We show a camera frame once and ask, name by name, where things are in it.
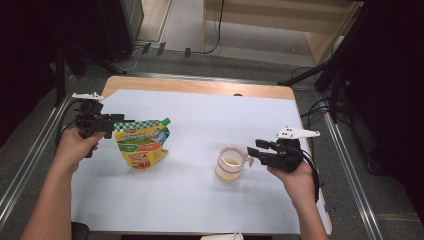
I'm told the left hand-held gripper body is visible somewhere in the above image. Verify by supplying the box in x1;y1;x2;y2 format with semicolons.
71;92;112;138

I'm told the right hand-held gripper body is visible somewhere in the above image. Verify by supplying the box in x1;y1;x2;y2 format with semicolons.
263;125;321;174

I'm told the glass jar with hinged lid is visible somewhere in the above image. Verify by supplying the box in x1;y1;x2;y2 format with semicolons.
214;144;255;184

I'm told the yellow green seasoning pouch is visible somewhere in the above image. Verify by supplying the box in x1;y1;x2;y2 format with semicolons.
113;117;172;171

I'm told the person's right hand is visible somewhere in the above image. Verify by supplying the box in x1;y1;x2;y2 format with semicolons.
266;159;318;210

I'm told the person's left hand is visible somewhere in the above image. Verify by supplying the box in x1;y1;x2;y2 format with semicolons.
53;126;106;175

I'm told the black metal stand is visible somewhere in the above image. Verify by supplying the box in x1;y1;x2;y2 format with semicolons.
53;33;128;108
277;0;368;123

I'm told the dark cabinet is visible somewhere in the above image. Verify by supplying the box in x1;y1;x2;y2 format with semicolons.
99;0;145;63

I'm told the dark curtain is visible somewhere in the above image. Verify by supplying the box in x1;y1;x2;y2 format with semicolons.
0;0;101;148
346;0;424;218

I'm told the dark round object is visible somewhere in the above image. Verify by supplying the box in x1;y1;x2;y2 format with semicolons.
70;221;91;240

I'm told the wooden shelf unit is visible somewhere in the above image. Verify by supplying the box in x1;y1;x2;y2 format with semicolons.
200;0;364;67

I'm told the left hand-held gripper black cable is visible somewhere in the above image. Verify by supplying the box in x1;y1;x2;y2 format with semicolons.
54;99;84;154

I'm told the hand-held gripper black cable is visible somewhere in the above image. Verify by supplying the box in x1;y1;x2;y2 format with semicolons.
54;99;84;154
298;148;322;203

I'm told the right hand-held gripper black cable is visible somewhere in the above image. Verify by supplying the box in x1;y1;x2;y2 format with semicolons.
298;148;322;203

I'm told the black floor cable bundle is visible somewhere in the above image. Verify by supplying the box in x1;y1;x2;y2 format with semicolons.
289;64;351;161

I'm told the metal floor rail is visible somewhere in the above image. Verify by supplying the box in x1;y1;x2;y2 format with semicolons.
83;64;321;91
0;74;78;231
321;109;384;240

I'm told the black hanging cable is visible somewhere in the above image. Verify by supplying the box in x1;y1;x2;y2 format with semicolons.
191;0;225;56

